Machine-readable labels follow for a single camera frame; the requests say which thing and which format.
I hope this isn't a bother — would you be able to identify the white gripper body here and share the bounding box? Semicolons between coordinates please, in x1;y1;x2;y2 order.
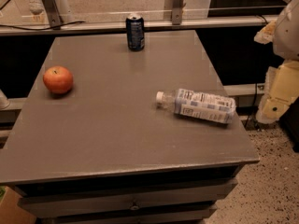
256;61;299;124

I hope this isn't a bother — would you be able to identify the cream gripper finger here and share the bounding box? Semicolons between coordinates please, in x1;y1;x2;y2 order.
254;21;277;45

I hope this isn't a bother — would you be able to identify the blue pepsi can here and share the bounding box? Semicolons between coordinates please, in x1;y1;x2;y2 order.
125;13;145;51

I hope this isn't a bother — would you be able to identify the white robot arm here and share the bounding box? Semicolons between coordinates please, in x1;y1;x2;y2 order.
254;0;299;124

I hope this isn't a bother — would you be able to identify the blue plastic bottle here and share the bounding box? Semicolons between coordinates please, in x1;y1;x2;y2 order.
156;89;236;124

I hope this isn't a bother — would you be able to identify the metal drawer knob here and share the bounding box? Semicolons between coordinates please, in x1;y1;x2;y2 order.
130;203;140;211

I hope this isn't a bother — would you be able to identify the grey cabinet drawer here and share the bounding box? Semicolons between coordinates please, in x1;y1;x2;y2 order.
40;203;218;224
19;178;237;218

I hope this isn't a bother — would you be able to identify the red apple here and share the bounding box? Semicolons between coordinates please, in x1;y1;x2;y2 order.
43;66;74;94

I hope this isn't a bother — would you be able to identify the lower grey cabinet drawer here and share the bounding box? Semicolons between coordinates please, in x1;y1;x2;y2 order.
40;203;218;224

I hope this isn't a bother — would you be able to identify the cardboard box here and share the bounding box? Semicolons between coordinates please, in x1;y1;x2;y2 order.
0;187;36;224

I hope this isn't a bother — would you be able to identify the black cable at right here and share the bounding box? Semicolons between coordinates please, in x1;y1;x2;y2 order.
243;83;263;131

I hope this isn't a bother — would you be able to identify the middle metal bracket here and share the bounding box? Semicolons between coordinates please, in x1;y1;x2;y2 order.
171;0;184;25

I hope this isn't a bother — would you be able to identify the metal bracket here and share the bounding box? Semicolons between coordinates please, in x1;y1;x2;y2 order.
41;0;62;30
171;0;184;25

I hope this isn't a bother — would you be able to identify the black cable on ledge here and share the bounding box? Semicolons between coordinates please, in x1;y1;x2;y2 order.
0;20;87;32

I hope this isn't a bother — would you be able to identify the left metal bracket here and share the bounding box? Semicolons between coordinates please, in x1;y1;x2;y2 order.
41;0;62;30

